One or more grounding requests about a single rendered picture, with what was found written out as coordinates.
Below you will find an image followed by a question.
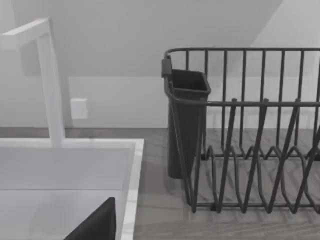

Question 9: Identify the tall white tap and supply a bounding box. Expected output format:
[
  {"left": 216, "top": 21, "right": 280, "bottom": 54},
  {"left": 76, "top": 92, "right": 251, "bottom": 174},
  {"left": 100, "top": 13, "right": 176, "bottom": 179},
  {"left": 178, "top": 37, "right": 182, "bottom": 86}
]
[{"left": 0, "top": 17, "right": 67, "bottom": 148}]

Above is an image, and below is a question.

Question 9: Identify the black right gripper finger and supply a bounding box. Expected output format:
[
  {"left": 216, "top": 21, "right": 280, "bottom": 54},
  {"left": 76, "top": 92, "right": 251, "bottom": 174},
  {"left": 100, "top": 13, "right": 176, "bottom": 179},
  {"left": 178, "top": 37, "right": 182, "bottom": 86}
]
[{"left": 63, "top": 196, "right": 117, "bottom": 240}]

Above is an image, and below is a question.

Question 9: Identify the dark grey wire dish rack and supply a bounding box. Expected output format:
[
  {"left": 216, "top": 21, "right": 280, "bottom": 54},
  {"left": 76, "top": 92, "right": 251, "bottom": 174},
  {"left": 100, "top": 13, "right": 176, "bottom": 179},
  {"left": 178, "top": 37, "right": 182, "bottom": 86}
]
[{"left": 161, "top": 47, "right": 320, "bottom": 215}]

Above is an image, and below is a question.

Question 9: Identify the white wall socket plate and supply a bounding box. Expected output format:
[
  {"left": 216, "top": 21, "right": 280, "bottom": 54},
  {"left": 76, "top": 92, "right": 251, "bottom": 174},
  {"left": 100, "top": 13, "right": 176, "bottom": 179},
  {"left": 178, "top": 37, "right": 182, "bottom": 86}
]
[{"left": 70, "top": 98, "right": 89, "bottom": 120}]

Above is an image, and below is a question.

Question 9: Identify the white sink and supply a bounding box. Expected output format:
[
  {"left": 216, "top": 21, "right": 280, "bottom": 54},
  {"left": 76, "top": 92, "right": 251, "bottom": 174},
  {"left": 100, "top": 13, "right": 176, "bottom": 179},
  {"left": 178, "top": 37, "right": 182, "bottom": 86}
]
[{"left": 0, "top": 138, "right": 145, "bottom": 240}]

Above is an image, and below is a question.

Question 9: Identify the dark grey cutlery holder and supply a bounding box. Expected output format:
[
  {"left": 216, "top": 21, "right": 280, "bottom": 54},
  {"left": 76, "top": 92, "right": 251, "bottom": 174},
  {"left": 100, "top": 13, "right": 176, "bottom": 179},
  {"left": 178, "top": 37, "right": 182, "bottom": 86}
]
[{"left": 167, "top": 68, "right": 212, "bottom": 179}]

